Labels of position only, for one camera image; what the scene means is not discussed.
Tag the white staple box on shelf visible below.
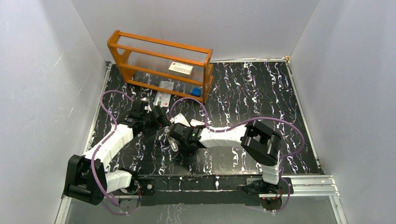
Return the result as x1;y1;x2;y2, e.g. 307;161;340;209
168;62;193;77

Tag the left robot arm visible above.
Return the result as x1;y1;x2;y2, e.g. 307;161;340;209
64;100;170;205

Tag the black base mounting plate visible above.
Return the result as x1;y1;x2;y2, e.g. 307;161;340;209
110;175;293;208

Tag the small blue cube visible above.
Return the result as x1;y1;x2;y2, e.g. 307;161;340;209
191;87;201;97

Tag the orange wooden shelf rack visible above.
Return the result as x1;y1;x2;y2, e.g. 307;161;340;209
107;30;214;103

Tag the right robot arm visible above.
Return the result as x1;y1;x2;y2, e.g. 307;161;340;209
167;114;282;195

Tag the aluminium frame rail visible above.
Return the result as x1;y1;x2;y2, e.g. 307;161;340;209
62;175;341;198

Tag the clear plastic label packet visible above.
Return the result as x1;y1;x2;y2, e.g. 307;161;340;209
154;81;174;107

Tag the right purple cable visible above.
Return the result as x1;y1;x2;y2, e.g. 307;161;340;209
168;97;305;214

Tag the red white staple box sleeve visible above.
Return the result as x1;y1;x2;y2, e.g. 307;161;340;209
190;119;205;126

